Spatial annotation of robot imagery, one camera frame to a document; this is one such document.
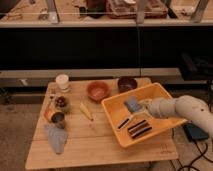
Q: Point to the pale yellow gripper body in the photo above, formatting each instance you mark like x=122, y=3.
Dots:
x=144, y=104

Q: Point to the blue sponge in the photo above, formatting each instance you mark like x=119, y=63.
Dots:
x=132, y=104

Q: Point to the yellow plastic bin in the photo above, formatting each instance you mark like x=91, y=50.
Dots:
x=116, y=112

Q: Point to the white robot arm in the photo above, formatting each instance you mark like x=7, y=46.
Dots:
x=187, y=107

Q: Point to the orange bowl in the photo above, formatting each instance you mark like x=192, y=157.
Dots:
x=98, y=90

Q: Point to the black pedal box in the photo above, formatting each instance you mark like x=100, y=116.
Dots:
x=194, y=133

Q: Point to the white cup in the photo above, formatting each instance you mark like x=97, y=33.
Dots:
x=62, y=81

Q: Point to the orange metal can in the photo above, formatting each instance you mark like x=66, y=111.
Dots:
x=55, y=117

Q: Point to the grey cloth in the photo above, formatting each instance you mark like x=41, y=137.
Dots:
x=57, y=138

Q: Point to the dish brush black handle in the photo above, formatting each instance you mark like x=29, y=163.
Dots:
x=125, y=122

